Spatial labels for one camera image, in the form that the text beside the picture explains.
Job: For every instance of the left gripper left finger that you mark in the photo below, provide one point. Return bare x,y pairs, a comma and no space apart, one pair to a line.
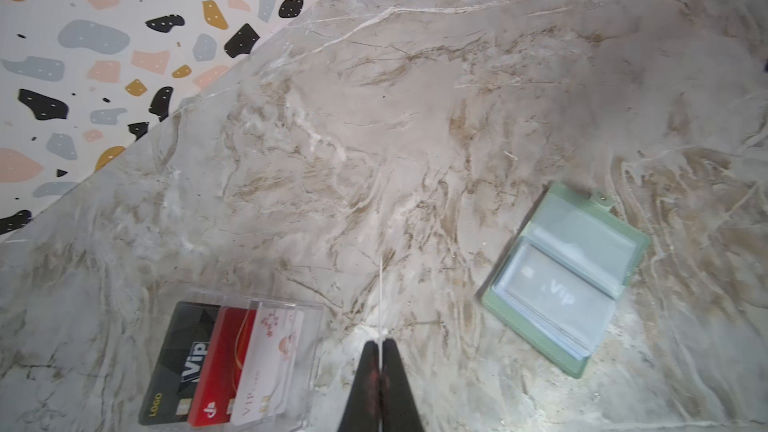
362,410

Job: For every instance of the white pink VIP card in box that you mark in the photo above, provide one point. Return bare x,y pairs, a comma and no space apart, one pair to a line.
263,387

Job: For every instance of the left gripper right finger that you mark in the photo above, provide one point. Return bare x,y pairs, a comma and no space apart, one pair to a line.
399,410

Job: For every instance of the black VIP card in box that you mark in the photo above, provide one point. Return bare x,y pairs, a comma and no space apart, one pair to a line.
179,365

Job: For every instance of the grey VIP card in holder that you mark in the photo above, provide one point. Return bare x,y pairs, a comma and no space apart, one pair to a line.
559,303

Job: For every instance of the clear acrylic card box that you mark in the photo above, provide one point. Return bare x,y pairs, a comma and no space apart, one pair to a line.
296,415

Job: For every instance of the red card in box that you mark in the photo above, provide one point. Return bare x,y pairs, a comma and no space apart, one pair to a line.
215,393

